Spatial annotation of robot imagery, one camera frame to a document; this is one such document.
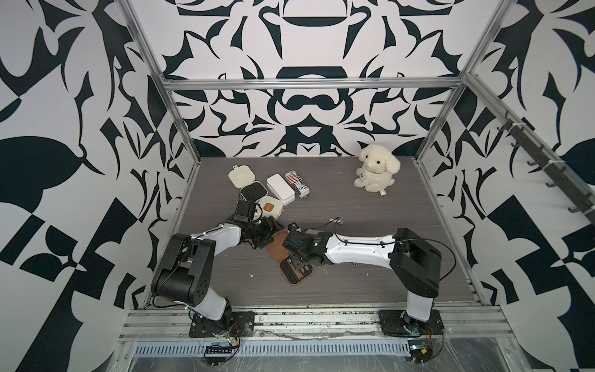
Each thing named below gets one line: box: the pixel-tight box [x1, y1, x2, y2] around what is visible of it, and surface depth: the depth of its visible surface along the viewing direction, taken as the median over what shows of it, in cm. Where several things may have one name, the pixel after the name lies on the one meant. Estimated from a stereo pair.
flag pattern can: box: [284, 169, 311, 199], surface depth 107 cm
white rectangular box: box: [265, 172, 296, 207], surface depth 106 cm
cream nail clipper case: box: [257, 195, 284, 220], surface depth 101 cm
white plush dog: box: [354, 144, 401, 196], surface depth 98 cm
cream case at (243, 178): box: [227, 164, 269, 203], surface depth 111 cm
